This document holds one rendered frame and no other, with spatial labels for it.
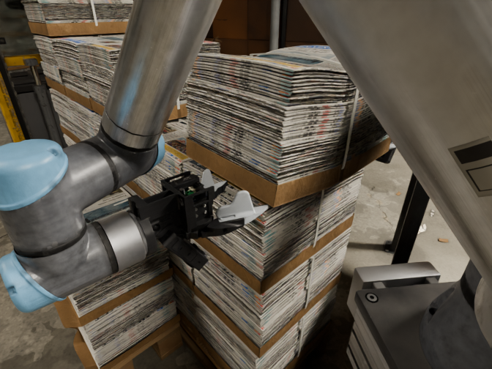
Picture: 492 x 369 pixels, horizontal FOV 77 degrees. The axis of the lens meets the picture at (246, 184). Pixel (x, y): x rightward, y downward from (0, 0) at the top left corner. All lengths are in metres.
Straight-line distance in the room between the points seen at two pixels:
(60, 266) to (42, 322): 1.26
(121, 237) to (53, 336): 1.19
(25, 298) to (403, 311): 0.44
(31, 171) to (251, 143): 0.33
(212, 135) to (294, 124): 0.19
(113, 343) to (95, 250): 0.76
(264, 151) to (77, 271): 0.31
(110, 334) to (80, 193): 0.80
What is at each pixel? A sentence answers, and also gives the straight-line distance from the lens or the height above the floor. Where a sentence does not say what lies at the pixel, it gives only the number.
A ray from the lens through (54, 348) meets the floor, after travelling 1.56.
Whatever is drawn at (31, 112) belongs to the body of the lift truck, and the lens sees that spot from 2.25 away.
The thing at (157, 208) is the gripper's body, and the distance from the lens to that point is 0.45.
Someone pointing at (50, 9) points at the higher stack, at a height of 1.15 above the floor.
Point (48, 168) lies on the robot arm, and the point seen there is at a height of 1.01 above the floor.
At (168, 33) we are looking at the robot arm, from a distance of 0.33.
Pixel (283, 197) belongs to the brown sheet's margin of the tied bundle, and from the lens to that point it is 0.54.
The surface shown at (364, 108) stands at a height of 0.98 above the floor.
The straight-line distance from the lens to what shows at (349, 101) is 0.63.
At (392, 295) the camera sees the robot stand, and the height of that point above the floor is 0.82.
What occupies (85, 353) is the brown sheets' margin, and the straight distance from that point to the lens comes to 1.29.
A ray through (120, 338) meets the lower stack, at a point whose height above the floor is 0.24.
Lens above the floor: 1.15
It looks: 29 degrees down
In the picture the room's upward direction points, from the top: straight up
